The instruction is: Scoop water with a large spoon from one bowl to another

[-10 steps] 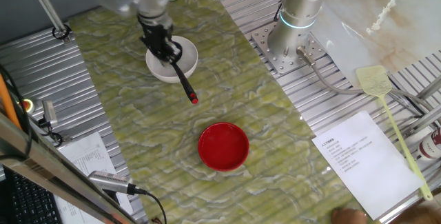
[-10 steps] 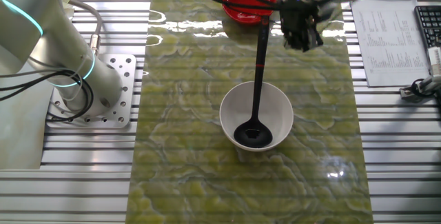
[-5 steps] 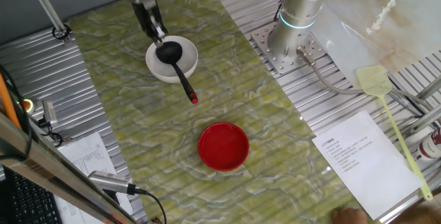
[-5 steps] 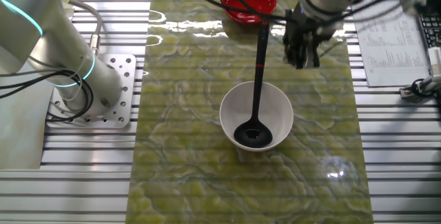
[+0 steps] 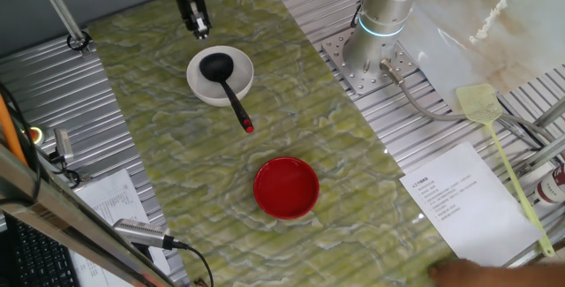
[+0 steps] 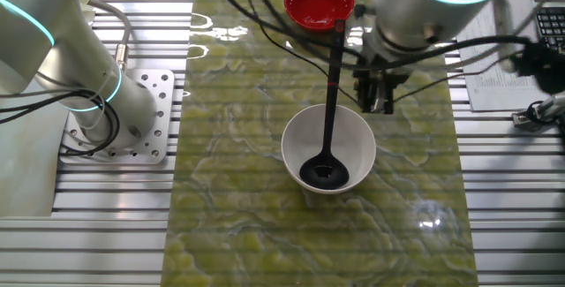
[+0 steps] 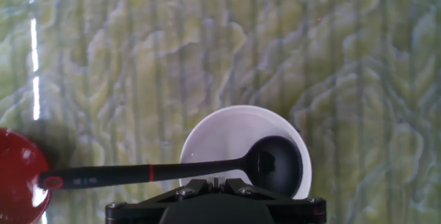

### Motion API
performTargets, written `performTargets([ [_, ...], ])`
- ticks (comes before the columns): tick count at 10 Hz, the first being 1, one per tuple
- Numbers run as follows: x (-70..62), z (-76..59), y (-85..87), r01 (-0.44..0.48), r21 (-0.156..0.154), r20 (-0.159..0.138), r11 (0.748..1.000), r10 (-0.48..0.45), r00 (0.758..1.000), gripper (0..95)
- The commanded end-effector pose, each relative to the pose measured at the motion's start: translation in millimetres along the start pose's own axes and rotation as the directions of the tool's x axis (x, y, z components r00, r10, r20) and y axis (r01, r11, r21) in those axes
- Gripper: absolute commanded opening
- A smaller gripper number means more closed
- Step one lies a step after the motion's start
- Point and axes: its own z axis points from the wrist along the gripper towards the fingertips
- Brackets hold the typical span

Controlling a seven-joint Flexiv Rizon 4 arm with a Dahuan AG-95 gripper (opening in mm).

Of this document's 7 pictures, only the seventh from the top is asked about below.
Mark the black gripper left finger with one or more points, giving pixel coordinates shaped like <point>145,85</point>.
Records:
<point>138,212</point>

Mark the black ladle with red accents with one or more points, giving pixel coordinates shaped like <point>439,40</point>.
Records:
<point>275,165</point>

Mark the white bowl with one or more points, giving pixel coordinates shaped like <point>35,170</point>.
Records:
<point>224,138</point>

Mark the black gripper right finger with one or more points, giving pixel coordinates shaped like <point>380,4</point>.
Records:
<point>299,212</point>

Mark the red bowl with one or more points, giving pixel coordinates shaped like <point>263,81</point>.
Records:
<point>17,175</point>

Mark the green marble pattern mat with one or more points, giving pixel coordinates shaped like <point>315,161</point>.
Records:
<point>344,79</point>

